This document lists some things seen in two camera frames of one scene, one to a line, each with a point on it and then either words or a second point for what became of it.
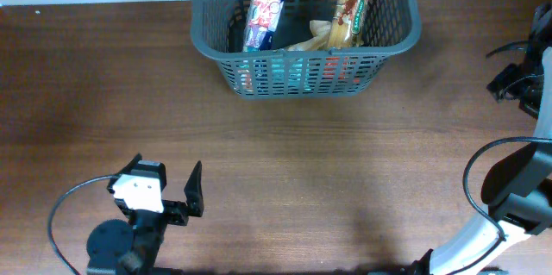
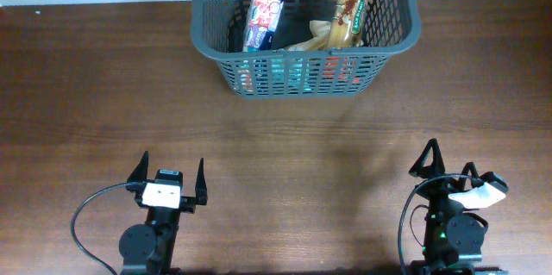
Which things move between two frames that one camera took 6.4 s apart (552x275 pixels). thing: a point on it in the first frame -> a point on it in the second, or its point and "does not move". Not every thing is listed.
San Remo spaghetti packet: [347, 28] does not move
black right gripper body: [524, 82] -> [440, 206]
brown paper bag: [321, 30] does not move
